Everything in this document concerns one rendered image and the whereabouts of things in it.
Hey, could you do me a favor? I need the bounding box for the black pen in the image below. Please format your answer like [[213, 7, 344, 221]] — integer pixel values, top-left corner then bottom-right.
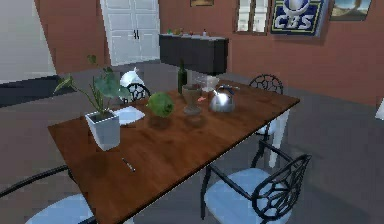
[[121, 157, 137, 173]]

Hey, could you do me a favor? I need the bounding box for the brown wooden dining table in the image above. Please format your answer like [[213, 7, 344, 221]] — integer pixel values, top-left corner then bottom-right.
[[47, 79, 301, 224]]

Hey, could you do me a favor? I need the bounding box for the green house plant white pot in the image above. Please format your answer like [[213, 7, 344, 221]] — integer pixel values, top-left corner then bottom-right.
[[53, 54, 132, 152]]

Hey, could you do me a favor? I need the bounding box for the white double door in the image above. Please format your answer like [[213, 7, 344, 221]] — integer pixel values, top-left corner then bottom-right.
[[99, 0, 162, 67]]

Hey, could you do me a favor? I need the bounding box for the dark green wine bottle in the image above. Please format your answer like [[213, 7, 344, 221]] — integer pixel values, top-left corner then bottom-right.
[[177, 59, 188, 96]]

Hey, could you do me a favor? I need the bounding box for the black sideboard cabinet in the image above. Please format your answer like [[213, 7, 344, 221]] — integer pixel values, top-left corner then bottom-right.
[[158, 33, 230, 76]]

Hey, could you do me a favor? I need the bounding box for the green round lettuce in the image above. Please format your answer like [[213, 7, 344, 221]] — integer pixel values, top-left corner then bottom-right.
[[146, 91, 176, 119]]

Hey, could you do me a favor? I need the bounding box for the silver kettle black handle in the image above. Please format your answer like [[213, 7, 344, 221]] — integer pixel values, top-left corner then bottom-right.
[[208, 84, 236, 113]]

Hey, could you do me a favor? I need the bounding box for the brown framed window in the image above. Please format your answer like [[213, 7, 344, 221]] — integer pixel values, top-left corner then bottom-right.
[[234, 0, 271, 35]]

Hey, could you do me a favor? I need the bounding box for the white object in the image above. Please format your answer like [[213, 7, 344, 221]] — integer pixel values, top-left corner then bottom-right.
[[374, 97, 384, 121]]

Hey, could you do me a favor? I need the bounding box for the black metal chair blue seat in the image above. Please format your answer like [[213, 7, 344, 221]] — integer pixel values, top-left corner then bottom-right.
[[200, 139, 313, 224], [121, 82, 152, 104], [248, 73, 285, 169], [0, 164, 98, 224]]

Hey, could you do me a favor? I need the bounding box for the blue framed poster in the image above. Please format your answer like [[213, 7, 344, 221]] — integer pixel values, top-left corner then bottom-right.
[[269, 0, 329, 37]]

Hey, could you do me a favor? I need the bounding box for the framed landscape picture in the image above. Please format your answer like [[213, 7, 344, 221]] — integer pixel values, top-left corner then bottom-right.
[[329, 0, 373, 22]]

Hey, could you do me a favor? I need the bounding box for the white plate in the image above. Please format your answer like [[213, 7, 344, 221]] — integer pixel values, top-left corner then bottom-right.
[[113, 106, 146, 126]]

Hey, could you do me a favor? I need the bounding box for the white bag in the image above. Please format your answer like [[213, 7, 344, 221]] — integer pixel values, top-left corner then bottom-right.
[[119, 66, 146, 89]]

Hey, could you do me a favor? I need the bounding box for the small brown framed picture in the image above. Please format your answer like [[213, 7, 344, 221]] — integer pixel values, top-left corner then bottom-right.
[[189, 0, 215, 8]]

